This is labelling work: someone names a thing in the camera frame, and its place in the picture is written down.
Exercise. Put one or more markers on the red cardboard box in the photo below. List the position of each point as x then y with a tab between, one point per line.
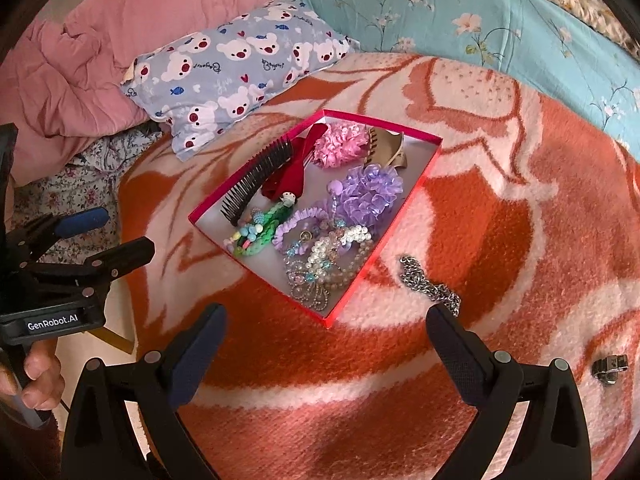
330	305

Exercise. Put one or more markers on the pink fluffy scrunchie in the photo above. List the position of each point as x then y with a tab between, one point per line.
340	145

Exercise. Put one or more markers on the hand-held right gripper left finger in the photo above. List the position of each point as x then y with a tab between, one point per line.
197	360

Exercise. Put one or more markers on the blue floral quilt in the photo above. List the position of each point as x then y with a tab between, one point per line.
450	20

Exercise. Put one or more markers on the yellow wooden frame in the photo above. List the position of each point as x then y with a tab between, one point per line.
119	342

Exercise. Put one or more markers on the purple organza scrunchie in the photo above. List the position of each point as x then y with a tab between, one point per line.
367	192

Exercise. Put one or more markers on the beige hair claw clip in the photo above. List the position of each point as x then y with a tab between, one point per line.
387	147

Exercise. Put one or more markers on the pink quilt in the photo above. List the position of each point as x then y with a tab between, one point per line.
100	45

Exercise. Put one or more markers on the bear print pillow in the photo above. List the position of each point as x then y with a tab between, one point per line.
235	70

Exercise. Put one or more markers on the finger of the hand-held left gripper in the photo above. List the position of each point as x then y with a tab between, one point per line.
82	222
125	255

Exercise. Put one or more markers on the small silver clip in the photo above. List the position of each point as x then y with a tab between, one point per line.
610	370

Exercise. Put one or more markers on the person's left hand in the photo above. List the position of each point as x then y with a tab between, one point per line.
42	375

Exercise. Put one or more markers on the black hair comb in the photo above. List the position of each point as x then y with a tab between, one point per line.
260	175

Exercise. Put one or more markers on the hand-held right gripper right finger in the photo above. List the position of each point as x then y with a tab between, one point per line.
457	360

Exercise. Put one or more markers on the red velvet bow hair clip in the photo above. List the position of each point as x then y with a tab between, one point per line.
295	165

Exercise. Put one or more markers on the orange patterned blanket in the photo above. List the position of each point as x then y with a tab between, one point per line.
350	400

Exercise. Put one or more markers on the floral bed sheet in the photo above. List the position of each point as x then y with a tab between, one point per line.
75	180

